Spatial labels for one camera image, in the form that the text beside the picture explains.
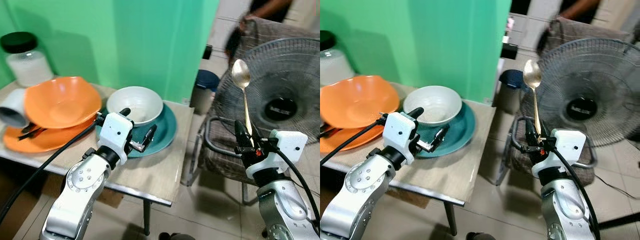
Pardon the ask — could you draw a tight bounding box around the golden metal spoon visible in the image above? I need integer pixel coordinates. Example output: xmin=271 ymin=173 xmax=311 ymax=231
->
xmin=523 ymin=59 xmax=543 ymax=137
xmin=231 ymin=59 xmax=254 ymax=139

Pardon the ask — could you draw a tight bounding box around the white bowl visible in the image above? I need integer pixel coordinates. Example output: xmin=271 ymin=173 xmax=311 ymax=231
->
xmin=106 ymin=86 xmax=164 ymax=127
xmin=403 ymin=85 xmax=463 ymax=126

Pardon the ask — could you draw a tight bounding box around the teal plate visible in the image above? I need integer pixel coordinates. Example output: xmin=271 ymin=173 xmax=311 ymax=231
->
xmin=397 ymin=101 xmax=476 ymax=159
xmin=96 ymin=102 xmax=178 ymax=159

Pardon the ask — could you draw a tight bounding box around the chair with plaid cover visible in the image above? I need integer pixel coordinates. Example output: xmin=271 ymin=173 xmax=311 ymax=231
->
xmin=187 ymin=15 xmax=321 ymax=202
xmin=495 ymin=16 xmax=640 ymax=189

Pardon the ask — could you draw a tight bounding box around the beige table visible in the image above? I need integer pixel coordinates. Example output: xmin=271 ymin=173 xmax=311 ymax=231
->
xmin=0 ymin=80 xmax=196 ymax=237
xmin=320 ymin=82 xmax=497 ymax=237

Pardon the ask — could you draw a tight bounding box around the dark blue bin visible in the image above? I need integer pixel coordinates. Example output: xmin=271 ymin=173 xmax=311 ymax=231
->
xmin=498 ymin=69 xmax=524 ymax=115
xmin=193 ymin=69 xmax=220 ymax=116

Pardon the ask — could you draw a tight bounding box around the orange bowl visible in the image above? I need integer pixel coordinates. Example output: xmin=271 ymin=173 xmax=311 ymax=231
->
xmin=23 ymin=76 xmax=103 ymax=130
xmin=320 ymin=75 xmax=401 ymax=130

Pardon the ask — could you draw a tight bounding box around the green backdrop panel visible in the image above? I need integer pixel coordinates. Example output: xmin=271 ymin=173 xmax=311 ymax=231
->
xmin=0 ymin=0 xmax=221 ymax=104
xmin=320 ymin=0 xmax=512 ymax=104

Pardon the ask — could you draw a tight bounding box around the black electric fan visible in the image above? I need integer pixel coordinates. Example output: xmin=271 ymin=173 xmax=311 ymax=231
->
xmin=520 ymin=37 xmax=640 ymax=149
xmin=215 ymin=37 xmax=321 ymax=147

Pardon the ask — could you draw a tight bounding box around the black utensil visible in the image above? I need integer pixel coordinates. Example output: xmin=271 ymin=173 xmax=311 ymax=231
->
xmin=320 ymin=125 xmax=342 ymax=139
xmin=17 ymin=122 xmax=47 ymax=141

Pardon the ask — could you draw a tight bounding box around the orange plate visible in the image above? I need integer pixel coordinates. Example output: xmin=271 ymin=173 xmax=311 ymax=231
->
xmin=2 ymin=117 xmax=99 ymax=154
xmin=320 ymin=122 xmax=389 ymax=154

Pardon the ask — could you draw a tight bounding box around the glass jar black lid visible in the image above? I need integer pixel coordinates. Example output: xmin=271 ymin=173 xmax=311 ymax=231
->
xmin=0 ymin=31 xmax=55 ymax=88
xmin=320 ymin=30 xmax=356 ymax=87

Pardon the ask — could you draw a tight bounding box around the white cup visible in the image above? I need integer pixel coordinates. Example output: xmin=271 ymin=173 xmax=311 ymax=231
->
xmin=0 ymin=88 xmax=31 ymax=129

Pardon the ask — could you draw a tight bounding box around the person in dark clothes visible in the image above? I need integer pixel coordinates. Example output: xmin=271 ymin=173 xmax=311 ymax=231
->
xmin=537 ymin=0 xmax=607 ymax=52
xmin=225 ymin=0 xmax=297 ymax=62

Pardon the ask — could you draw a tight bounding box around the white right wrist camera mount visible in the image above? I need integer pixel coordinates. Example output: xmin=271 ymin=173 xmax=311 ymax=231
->
xmin=246 ymin=129 xmax=309 ymax=180
xmin=531 ymin=128 xmax=587 ymax=179

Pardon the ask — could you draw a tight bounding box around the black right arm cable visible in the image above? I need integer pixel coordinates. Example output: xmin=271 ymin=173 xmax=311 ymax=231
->
xmin=272 ymin=147 xmax=321 ymax=237
xmin=550 ymin=146 xmax=601 ymax=240

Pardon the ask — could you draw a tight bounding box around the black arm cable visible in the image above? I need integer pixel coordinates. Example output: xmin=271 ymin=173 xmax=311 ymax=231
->
xmin=0 ymin=120 xmax=102 ymax=224
xmin=272 ymin=147 xmax=321 ymax=237
xmin=320 ymin=115 xmax=392 ymax=166
xmin=550 ymin=146 xmax=601 ymax=240

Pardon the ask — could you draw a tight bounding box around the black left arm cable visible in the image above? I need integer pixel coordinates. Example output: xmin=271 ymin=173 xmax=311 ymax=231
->
xmin=320 ymin=115 xmax=392 ymax=166
xmin=0 ymin=120 xmax=102 ymax=224

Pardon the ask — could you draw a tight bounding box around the black floor cable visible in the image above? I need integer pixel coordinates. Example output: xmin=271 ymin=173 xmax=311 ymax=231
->
xmin=594 ymin=174 xmax=640 ymax=202

